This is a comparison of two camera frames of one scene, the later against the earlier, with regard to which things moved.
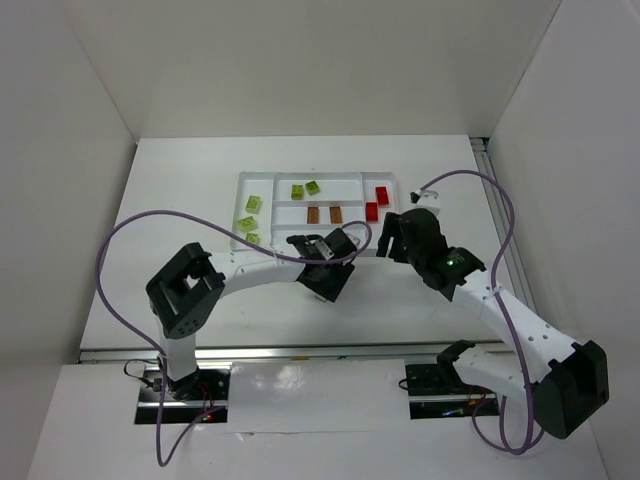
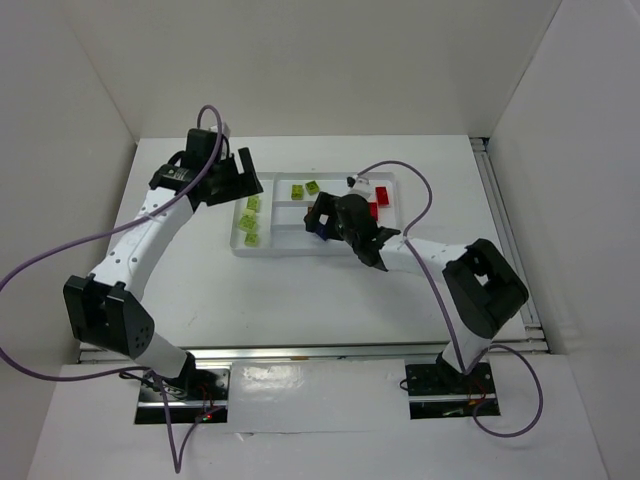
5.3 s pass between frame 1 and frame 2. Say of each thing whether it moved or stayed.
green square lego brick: stayed
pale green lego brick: stayed
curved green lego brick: stayed
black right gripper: moved
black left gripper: moved
